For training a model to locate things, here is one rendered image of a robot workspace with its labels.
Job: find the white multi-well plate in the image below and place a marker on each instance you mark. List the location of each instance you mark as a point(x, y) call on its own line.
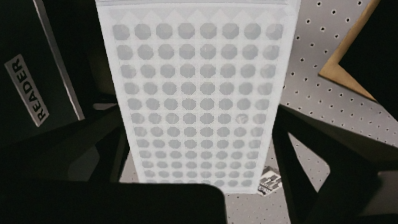
point(215, 117)

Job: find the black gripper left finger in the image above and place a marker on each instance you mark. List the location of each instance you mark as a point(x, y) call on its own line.
point(50, 154)

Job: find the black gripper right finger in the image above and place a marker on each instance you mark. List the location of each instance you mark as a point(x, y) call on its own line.
point(363, 180)

